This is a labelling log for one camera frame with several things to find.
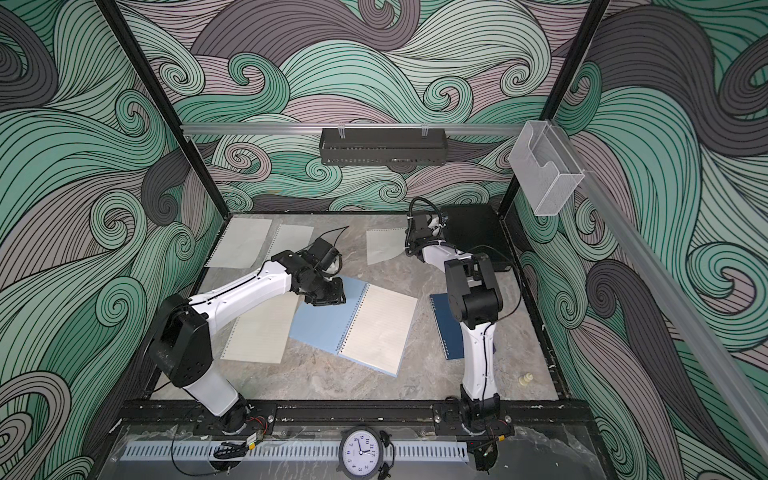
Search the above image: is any clear acrylic wall holder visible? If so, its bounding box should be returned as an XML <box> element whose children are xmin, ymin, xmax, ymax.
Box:
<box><xmin>508</xmin><ymin>120</ymin><xmax>584</xmax><ymax>217</ymax></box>

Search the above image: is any aluminium rail right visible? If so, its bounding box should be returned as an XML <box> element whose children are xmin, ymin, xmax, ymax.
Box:
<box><xmin>553</xmin><ymin>125</ymin><xmax>767</xmax><ymax>459</ymax></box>

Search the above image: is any aluminium rail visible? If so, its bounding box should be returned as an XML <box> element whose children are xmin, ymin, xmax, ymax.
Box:
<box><xmin>553</xmin><ymin>125</ymin><xmax>767</xmax><ymax>459</ymax></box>
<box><xmin>180</xmin><ymin>122</ymin><xmax>524</xmax><ymax>137</ymax></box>

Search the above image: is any light blue spiral notebook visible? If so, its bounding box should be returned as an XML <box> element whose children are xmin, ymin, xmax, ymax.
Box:
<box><xmin>290</xmin><ymin>277</ymin><xmax>417</xmax><ymax>377</ymax></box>

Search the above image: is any torn lined paper page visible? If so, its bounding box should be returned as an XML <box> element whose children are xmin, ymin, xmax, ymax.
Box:
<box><xmin>206</xmin><ymin>217</ymin><xmax>272</xmax><ymax>269</ymax></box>

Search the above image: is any round white clock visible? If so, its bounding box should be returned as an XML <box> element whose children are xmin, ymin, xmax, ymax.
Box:
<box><xmin>337</xmin><ymin>426</ymin><xmax>383</xmax><ymax>479</ymax></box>

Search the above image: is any dark blue spiral notebook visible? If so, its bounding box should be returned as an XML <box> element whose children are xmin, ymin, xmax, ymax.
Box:
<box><xmin>429</xmin><ymin>293</ymin><xmax>464</xmax><ymax>360</ymax></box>

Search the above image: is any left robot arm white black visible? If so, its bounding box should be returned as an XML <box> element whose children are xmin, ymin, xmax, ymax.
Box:
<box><xmin>146</xmin><ymin>237</ymin><xmax>346</xmax><ymax>435</ymax></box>

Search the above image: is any black hard case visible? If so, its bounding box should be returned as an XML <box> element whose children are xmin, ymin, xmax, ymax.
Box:
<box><xmin>440</xmin><ymin>204</ymin><xmax>512</xmax><ymax>272</ymax></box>

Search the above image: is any white slotted cable duct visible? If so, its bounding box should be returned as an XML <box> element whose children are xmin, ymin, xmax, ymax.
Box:
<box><xmin>118</xmin><ymin>440</ymin><xmax>469</xmax><ymax>463</ymax></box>

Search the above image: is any aluminium rail back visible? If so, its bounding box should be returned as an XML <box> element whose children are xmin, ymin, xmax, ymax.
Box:
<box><xmin>180</xmin><ymin>122</ymin><xmax>524</xmax><ymax>137</ymax></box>

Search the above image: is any black wall tray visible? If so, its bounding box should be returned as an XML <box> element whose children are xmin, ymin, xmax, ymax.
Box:
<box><xmin>319</xmin><ymin>129</ymin><xmax>448</xmax><ymax>167</ymax></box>

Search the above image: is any cream lined spiral notebook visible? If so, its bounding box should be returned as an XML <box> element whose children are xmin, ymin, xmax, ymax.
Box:
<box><xmin>221</xmin><ymin>293</ymin><xmax>300</xmax><ymax>364</ymax></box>

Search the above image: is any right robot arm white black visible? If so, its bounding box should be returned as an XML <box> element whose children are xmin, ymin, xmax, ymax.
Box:
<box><xmin>404</xmin><ymin>196</ymin><xmax>503</xmax><ymax>434</ymax></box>

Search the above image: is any small yellowish object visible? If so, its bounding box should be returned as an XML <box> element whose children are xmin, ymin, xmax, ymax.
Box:
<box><xmin>518</xmin><ymin>372</ymin><xmax>534</xmax><ymax>386</ymax></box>

